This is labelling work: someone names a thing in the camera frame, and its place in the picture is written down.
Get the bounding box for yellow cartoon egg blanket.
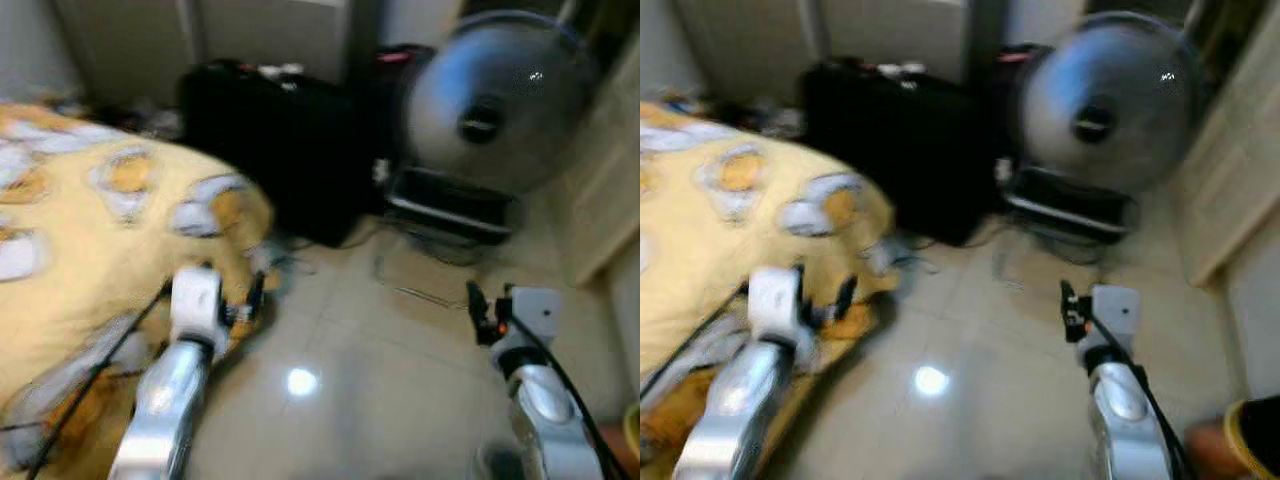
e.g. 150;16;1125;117
640;100;901;480
0;100;281;480

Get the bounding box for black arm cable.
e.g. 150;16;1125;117
640;285;751;401
515;320;626;480
25;285;173;480
1095;320;1196;480

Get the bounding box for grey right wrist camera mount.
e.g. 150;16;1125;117
1088;285;1141;351
495;285;563;351

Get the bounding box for beige wardrobe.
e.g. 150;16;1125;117
55;0;351;86

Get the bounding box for black box device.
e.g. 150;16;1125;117
385;165;521;246
1000;165;1136;244

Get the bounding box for beige wooden door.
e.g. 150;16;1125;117
1165;30;1280;291
545;40;641;291

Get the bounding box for yellow rimmed black container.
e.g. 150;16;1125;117
622;400;641;471
1225;398;1280;480

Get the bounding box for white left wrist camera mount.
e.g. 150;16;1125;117
168;265;226;346
748;265;806;346

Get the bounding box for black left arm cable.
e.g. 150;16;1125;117
640;285;751;401
25;285;173;480

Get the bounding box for grey round electric fan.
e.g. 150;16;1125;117
1020;12;1206;196
405;10;601;196

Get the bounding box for black suitcase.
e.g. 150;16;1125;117
178;58;386;249
800;58;1011;249

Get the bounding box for dark robot foot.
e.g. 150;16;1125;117
480;445;521;480

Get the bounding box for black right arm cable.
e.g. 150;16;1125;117
515;320;626;480
1095;320;1196;480

